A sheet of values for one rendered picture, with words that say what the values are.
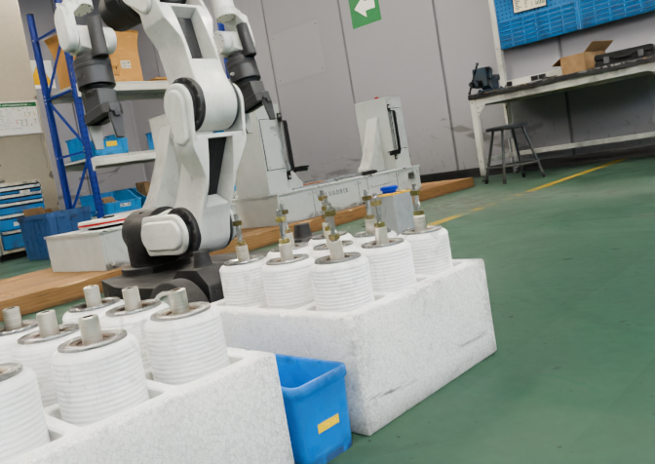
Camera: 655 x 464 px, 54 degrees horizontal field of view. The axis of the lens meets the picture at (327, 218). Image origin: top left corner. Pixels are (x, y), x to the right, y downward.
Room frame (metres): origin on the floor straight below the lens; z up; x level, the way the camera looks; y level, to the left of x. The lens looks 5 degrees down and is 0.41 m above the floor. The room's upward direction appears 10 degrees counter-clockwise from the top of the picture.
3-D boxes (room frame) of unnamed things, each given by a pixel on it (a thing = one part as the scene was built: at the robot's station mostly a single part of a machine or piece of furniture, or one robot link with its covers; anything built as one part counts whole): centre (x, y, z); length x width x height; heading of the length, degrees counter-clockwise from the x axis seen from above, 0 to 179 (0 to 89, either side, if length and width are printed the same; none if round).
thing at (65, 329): (0.80, 0.37, 0.25); 0.08 x 0.08 x 0.01
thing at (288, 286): (1.11, 0.08, 0.16); 0.10 x 0.10 x 0.18
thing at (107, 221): (3.26, 1.08, 0.29); 0.30 x 0.30 x 0.06
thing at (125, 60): (6.31, 1.93, 1.70); 0.72 x 0.58 x 0.50; 141
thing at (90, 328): (0.72, 0.28, 0.26); 0.02 x 0.02 x 0.03
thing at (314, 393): (0.97, 0.15, 0.06); 0.30 x 0.11 x 0.12; 46
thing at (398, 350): (1.19, 0.00, 0.09); 0.39 x 0.39 x 0.18; 46
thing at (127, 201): (6.15, 2.00, 0.36); 0.50 x 0.38 x 0.21; 49
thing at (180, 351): (0.81, 0.20, 0.16); 0.10 x 0.10 x 0.18
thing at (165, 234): (1.85, 0.39, 0.28); 0.21 x 0.20 x 0.13; 48
